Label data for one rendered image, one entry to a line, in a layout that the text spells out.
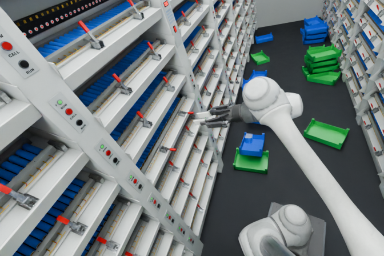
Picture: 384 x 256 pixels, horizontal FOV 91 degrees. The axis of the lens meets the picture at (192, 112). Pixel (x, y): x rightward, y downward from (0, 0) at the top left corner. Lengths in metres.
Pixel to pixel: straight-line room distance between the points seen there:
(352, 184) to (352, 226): 1.25
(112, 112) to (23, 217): 0.35
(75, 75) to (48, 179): 0.29
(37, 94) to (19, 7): 0.34
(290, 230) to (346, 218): 0.54
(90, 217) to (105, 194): 0.07
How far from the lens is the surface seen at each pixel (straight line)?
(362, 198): 1.92
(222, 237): 1.73
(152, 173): 0.95
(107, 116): 0.72
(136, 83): 0.82
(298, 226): 1.21
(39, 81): 0.59
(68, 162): 0.65
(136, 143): 0.83
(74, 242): 0.76
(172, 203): 1.27
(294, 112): 0.73
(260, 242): 1.15
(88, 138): 0.65
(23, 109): 0.57
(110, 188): 0.77
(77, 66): 0.65
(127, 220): 0.90
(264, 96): 0.54
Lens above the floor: 1.64
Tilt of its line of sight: 38 degrees down
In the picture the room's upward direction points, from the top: 22 degrees counter-clockwise
